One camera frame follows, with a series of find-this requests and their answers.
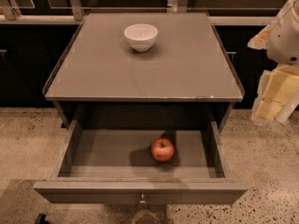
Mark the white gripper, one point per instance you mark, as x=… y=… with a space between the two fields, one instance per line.
x=285 y=39

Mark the red apple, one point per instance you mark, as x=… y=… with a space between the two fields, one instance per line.
x=162 y=150

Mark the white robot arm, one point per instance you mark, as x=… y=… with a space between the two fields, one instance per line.
x=278 y=90

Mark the grey cabinet with counter top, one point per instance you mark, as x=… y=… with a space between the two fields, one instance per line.
x=186 y=63

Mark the small metal drawer knob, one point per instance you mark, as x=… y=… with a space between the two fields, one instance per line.
x=142 y=199

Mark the open grey top drawer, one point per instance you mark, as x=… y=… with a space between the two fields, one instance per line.
x=116 y=166

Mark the white ceramic bowl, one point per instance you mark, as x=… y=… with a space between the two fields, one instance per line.
x=141 y=36

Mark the black object at floor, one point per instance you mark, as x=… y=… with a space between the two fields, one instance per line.
x=41 y=219

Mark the metal railing frame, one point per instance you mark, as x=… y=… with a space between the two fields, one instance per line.
x=73 y=11

